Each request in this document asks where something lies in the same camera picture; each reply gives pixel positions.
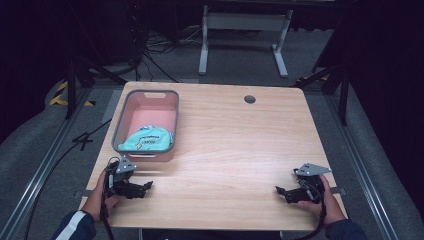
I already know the person's right hand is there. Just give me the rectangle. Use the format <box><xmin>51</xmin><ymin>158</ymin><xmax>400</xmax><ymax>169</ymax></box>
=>
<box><xmin>295</xmin><ymin>174</ymin><xmax>348</xmax><ymax>226</ymax></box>

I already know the grey floor rail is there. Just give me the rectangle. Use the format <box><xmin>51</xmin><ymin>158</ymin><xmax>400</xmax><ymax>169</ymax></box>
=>
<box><xmin>323</xmin><ymin>94</ymin><xmax>400</xmax><ymax>240</ymax></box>
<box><xmin>0</xmin><ymin>87</ymin><xmax>93</xmax><ymax>240</ymax></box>

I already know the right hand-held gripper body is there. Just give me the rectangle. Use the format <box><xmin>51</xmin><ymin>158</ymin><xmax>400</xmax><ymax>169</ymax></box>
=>
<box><xmin>293</xmin><ymin>162</ymin><xmax>333</xmax><ymax>205</ymax></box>

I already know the black metal stand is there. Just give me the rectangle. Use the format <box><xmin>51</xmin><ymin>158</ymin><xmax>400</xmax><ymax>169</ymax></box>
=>
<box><xmin>63</xmin><ymin>0</ymin><xmax>129</xmax><ymax>121</ymax></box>
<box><xmin>292</xmin><ymin>59</ymin><xmax>352</xmax><ymax>128</ymax></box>

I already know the hand-held gripper cable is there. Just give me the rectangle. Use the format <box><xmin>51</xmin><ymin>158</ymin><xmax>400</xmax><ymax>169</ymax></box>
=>
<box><xmin>99</xmin><ymin>155</ymin><xmax>122</xmax><ymax>240</ymax></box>
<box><xmin>293</xmin><ymin>194</ymin><xmax>328</xmax><ymax>240</ymax></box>

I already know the bundle of floor cables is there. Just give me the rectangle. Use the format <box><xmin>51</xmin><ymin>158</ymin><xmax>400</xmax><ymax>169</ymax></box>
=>
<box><xmin>134</xmin><ymin>24</ymin><xmax>204</xmax><ymax>84</ymax></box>

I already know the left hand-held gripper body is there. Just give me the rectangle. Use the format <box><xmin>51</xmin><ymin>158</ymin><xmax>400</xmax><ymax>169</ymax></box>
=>
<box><xmin>104</xmin><ymin>155</ymin><xmax>138</xmax><ymax>200</ymax></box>

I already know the right hand-held gripper cable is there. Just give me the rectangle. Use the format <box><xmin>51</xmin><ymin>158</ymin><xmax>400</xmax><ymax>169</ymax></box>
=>
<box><xmin>293</xmin><ymin>194</ymin><xmax>328</xmax><ymax>240</ymax></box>

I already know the grey metal table frame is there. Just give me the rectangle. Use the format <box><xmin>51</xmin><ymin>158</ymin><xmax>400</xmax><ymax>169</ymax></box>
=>
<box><xmin>198</xmin><ymin>4</ymin><xmax>295</xmax><ymax>79</ymax></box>

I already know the left hand-held gripper cable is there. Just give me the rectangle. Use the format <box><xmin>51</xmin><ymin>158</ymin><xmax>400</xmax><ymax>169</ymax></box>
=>
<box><xmin>99</xmin><ymin>155</ymin><xmax>122</xmax><ymax>240</ymax></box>

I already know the person's left hand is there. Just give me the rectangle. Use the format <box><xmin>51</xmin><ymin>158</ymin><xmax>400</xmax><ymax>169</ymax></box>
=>
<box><xmin>81</xmin><ymin>170</ymin><xmax>125</xmax><ymax>223</ymax></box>

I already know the black floor cable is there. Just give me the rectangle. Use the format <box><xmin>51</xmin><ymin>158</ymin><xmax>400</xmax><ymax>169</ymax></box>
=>
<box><xmin>23</xmin><ymin>118</ymin><xmax>113</xmax><ymax>240</ymax></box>

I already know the teal snack bag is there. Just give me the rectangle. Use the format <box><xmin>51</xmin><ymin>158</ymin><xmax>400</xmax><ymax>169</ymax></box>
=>
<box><xmin>117</xmin><ymin>124</ymin><xmax>175</xmax><ymax>153</ymax></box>

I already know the pink basket with grey rim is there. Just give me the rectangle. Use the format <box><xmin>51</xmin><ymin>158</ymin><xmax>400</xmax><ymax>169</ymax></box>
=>
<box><xmin>111</xmin><ymin>88</ymin><xmax>180</xmax><ymax>164</ymax></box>

